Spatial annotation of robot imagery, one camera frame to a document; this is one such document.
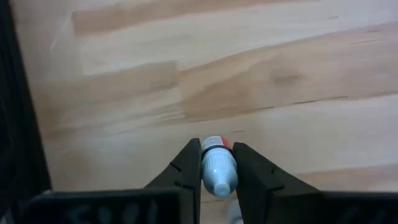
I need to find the small red label dropper bottle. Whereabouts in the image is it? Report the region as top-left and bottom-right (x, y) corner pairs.
(200, 135), (239, 199)

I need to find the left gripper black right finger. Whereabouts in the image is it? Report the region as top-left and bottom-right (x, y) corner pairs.
(233, 141), (323, 224)

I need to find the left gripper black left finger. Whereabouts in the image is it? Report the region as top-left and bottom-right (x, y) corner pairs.
(144, 138), (203, 224)

